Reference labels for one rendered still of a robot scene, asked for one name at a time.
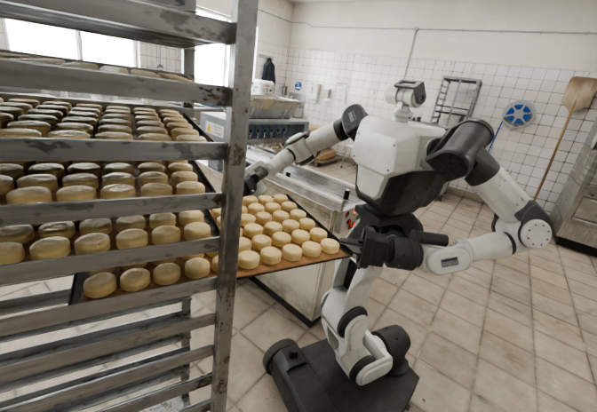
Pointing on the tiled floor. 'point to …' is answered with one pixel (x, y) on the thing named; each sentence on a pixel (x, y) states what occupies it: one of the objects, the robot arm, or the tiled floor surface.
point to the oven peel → (577, 91)
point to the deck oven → (578, 203)
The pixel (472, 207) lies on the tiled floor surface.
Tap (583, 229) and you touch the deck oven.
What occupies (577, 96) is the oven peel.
